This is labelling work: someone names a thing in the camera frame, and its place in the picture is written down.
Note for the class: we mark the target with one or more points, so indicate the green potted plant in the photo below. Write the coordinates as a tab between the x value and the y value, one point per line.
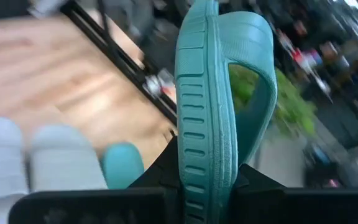
291	109

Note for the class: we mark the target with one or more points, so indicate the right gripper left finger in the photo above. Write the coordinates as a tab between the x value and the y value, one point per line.
166	174

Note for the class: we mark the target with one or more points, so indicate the green rubber slide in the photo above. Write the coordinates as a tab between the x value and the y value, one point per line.
204	93
121	165

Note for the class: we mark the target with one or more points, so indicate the black aluminium table frame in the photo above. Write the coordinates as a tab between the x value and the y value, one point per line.
120	61

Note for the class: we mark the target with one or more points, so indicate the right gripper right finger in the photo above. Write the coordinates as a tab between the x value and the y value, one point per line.
253	196

